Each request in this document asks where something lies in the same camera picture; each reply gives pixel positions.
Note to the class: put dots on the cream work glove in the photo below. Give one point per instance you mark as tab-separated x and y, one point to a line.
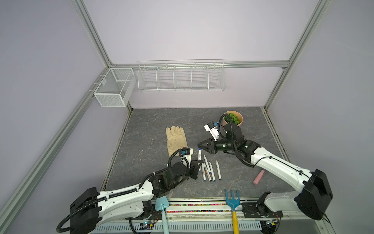
176	139

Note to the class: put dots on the aluminium front rail base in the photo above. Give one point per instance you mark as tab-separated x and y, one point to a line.
214	217

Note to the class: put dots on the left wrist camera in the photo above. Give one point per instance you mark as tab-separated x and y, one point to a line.
186	155

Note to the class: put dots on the teal garden trowel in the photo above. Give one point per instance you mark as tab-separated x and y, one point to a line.
161	204

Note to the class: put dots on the teal fork yellow handle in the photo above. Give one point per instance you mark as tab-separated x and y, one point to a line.
233	203

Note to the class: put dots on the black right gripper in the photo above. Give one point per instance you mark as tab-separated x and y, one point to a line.
211	147

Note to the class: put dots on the terracotta pot with green plant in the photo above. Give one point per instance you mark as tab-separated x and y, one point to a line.
236	116

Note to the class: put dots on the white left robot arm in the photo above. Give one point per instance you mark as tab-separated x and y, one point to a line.
93	208

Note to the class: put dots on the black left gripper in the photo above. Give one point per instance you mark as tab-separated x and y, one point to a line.
194	169

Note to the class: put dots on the white whiteboard marker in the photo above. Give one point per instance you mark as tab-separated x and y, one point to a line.
207	169
203	172
212	172
199	157
218	170

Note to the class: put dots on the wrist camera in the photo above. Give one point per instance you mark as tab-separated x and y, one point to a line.
186	155
212	128

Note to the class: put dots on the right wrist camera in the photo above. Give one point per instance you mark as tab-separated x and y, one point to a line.
212	128

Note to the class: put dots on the long white wire basket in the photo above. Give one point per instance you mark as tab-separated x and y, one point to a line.
182	75

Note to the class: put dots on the purple pink small shovel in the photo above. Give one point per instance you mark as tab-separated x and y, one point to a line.
259	176

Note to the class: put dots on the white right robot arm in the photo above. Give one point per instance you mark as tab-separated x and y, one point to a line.
312	193

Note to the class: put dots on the small white mesh basket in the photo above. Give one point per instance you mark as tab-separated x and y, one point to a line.
116	87

